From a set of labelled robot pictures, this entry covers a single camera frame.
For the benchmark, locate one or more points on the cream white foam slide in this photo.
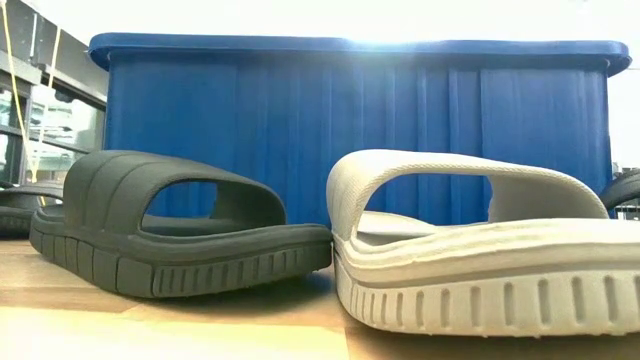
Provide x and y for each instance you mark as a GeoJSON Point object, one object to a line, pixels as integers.
{"type": "Point", "coordinates": [500, 300]}

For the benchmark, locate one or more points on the dark green foam slide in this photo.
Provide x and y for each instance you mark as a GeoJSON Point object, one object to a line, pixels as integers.
{"type": "Point", "coordinates": [100, 260]}

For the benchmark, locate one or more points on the black foam slide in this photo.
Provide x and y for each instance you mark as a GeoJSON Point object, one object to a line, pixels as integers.
{"type": "Point", "coordinates": [622, 190]}
{"type": "Point", "coordinates": [20, 205]}

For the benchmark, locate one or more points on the blue ribbed plastic bin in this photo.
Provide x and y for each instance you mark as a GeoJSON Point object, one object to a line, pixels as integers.
{"type": "Point", "coordinates": [300, 125]}

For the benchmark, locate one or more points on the dark framed glass window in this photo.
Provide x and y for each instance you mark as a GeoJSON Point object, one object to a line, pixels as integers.
{"type": "Point", "coordinates": [65, 125]}

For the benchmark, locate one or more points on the black equipment rack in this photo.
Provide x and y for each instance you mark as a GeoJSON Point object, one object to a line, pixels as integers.
{"type": "Point", "coordinates": [630, 212]}

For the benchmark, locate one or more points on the grey metal frame beam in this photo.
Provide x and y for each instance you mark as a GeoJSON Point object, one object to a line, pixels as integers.
{"type": "Point", "coordinates": [75, 57]}

